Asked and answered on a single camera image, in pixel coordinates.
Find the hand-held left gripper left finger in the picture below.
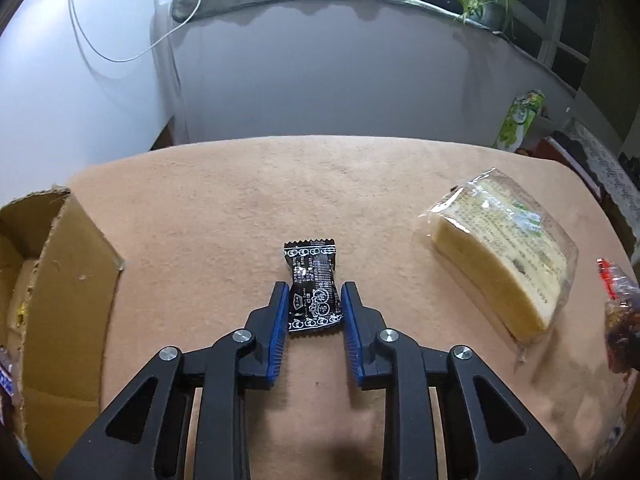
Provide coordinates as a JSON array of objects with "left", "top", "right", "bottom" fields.
[{"left": 52, "top": 281, "right": 291, "bottom": 480}]

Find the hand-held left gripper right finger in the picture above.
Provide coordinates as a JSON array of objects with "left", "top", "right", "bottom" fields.
[{"left": 341, "top": 282, "right": 581, "bottom": 480}]

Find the black snack packet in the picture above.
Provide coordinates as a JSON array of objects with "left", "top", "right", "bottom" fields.
[{"left": 282, "top": 236, "right": 347, "bottom": 337}]

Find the brown cardboard box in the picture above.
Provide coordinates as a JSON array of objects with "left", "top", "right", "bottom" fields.
[{"left": 0, "top": 186, "right": 124, "bottom": 478}]

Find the sliced bread in clear bag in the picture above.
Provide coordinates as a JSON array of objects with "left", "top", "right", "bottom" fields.
[{"left": 419, "top": 166, "right": 579, "bottom": 350}]

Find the red-brown snack in clear packet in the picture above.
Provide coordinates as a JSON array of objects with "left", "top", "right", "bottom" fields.
[{"left": 594, "top": 257, "right": 640, "bottom": 377}]

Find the green white canister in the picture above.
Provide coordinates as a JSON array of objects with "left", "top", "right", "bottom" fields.
[{"left": 495, "top": 89, "right": 547, "bottom": 154}]

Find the dark red box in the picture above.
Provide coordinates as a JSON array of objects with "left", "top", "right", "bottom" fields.
[{"left": 520, "top": 134, "right": 603, "bottom": 181}]

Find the patterned grey cloth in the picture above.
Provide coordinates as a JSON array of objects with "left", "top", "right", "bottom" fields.
[{"left": 562, "top": 119, "right": 640, "bottom": 243}]

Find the white cable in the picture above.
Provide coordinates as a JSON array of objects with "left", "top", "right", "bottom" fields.
[{"left": 66, "top": 0, "right": 203, "bottom": 64}]

